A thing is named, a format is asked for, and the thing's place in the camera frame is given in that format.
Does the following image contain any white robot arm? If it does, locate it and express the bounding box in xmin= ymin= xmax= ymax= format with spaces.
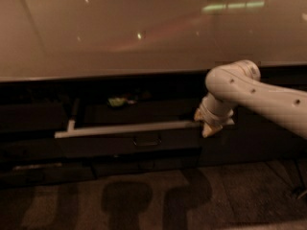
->
xmin=194 ymin=60 xmax=307 ymax=139

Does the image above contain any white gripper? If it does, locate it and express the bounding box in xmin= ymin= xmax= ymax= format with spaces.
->
xmin=194 ymin=100 xmax=234 ymax=138

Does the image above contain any green snack bag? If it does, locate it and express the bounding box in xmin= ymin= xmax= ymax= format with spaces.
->
xmin=107 ymin=97 xmax=135 ymax=108

